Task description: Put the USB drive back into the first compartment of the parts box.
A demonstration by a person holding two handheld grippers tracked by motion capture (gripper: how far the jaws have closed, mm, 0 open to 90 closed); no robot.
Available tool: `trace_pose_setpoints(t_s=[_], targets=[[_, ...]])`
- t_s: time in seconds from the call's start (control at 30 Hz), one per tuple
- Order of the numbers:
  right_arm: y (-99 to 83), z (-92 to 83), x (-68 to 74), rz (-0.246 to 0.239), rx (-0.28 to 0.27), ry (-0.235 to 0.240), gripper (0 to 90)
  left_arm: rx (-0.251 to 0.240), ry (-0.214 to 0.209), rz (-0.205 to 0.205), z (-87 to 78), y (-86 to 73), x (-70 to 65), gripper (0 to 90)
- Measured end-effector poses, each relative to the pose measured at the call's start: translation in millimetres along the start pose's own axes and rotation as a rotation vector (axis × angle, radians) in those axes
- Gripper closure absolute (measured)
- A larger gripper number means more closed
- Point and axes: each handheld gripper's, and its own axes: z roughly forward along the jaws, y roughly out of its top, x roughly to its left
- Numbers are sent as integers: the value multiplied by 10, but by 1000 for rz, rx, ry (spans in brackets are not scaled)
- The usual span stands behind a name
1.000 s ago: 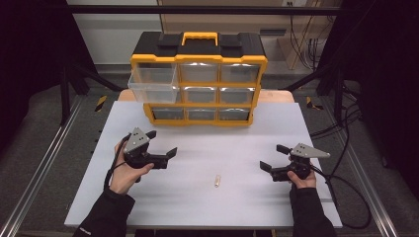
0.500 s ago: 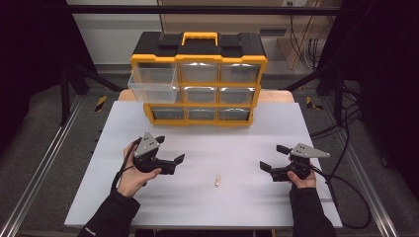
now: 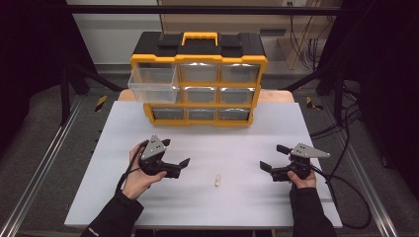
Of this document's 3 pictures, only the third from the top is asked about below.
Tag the clear plastic drawer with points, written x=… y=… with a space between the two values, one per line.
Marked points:
x=154 y=94

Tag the black metal stand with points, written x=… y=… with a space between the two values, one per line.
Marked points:
x=337 y=92
x=65 y=95

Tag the black overhead frame bar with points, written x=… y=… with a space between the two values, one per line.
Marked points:
x=197 y=10

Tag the person's right hand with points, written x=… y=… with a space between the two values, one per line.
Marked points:
x=304 y=182

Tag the aluminium floor rail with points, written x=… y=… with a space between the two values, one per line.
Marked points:
x=39 y=171
x=378 y=210

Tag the person's left hand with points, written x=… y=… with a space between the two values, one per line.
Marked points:
x=138 y=182

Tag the yellow black hazard tape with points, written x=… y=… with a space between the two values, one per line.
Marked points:
x=101 y=103
x=310 y=103

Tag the yellow black drawer organizer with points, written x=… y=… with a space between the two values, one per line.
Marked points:
x=197 y=49

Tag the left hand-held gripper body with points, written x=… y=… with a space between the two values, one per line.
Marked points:
x=153 y=149

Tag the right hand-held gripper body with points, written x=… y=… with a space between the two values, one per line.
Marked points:
x=303 y=151

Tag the dark curtain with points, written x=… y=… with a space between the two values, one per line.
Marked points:
x=29 y=49
x=388 y=82

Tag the small brass cylinder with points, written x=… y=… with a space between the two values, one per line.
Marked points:
x=217 y=181

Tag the grid of clear drawers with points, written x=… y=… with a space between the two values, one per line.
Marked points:
x=200 y=95

